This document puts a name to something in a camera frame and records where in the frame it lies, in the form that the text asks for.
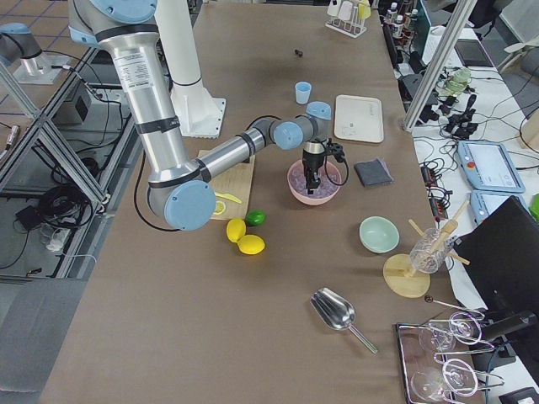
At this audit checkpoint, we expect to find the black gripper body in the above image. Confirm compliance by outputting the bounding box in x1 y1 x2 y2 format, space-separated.
302 151 325 173

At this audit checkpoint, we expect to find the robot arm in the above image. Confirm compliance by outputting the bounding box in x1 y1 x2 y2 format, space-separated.
68 1 331 231
1 23 69 85

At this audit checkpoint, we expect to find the clear ice cubes pile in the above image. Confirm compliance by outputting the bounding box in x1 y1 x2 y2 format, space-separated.
287 162 341 199

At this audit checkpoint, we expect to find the light blue cup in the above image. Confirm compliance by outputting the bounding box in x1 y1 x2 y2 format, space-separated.
295 81 312 105

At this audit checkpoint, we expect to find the wooden cup stand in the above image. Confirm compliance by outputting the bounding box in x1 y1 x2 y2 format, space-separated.
383 200 470 298

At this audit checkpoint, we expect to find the steel ice scoop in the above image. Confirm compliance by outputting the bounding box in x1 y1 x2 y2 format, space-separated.
310 287 378 354

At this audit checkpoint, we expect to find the pink bowl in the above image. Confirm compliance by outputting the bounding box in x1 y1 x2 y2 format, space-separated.
287 160 342 205

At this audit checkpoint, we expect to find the grey folded cloth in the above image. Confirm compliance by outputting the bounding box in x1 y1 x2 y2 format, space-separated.
354 157 394 187

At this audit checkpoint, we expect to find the cream rabbit tray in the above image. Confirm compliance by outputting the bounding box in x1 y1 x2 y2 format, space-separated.
334 94 384 143

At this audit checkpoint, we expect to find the green lime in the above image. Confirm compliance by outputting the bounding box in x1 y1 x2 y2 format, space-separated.
245 210 266 226

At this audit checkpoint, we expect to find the wooden cutting board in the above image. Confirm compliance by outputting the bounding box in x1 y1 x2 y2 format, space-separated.
209 156 256 221

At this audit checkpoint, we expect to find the mint green bowl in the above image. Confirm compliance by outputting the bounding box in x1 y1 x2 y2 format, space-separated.
359 216 400 253

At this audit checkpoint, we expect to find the yellow plastic knife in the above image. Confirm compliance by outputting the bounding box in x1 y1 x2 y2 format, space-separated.
215 192 243 205

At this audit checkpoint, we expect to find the whole yellow lemon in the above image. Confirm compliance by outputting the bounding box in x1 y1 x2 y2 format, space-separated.
226 218 247 243

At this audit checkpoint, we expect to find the clear textured glass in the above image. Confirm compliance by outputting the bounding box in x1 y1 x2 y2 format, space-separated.
409 228 454 274

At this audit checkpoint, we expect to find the teach pendant near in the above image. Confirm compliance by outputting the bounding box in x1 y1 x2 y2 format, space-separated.
469 189 528 226

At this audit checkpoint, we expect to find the teach pendant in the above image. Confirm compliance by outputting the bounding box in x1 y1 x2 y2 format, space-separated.
469 189 528 226
456 141 526 194

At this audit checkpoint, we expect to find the teach pendant far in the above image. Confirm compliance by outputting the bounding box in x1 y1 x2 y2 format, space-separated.
456 141 526 194

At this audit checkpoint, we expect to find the wine glass far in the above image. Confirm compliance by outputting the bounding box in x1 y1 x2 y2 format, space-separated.
419 311 482 353

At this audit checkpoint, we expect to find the wine glass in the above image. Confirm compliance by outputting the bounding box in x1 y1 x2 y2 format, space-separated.
411 359 478 403
419 311 482 353

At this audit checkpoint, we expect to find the black framed wooden tray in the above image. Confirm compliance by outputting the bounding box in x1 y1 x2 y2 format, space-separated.
394 322 539 404

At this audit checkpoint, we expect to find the wine glass near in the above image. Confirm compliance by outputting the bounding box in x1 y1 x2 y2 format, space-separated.
411 359 478 403

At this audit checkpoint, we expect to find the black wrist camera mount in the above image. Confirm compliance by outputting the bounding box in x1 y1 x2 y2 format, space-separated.
325 141 345 163

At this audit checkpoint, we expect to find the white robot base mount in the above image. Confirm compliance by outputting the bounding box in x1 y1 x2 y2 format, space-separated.
155 0 226 139

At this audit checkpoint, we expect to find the white wire cup rack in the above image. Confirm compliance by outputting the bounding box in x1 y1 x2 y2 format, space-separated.
325 0 371 39

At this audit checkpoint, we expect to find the aluminium frame post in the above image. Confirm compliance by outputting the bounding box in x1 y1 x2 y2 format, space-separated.
403 0 477 132

